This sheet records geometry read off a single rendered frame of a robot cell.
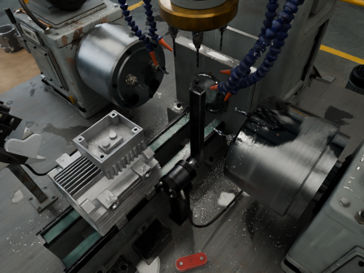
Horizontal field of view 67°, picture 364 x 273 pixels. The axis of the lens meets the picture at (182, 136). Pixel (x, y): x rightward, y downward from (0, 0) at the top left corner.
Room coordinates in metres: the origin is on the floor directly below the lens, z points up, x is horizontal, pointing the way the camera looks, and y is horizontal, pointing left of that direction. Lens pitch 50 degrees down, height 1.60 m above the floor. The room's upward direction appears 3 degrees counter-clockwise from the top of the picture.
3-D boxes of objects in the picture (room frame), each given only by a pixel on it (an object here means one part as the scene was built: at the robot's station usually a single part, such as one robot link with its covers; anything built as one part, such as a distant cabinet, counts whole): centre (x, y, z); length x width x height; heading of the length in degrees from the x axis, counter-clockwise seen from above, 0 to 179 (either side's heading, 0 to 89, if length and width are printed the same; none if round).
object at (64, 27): (1.01, 0.40, 0.99); 0.35 x 0.31 x 0.37; 46
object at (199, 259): (0.22, -0.01, 0.81); 0.09 x 0.03 x 0.02; 101
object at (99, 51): (0.85, 0.23, 1.04); 0.37 x 0.25 x 0.25; 46
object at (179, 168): (0.47, -0.13, 0.92); 0.45 x 0.13 x 0.24; 136
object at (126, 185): (0.38, 0.19, 1.02); 0.20 x 0.19 x 0.19; 137
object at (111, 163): (0.41, 0.16, 1.11); 0.12 x 0.11 x 0.07; 137
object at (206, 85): (0.67, -0.09, 1.02); 0.15 x 0.02 x 0.15; 46
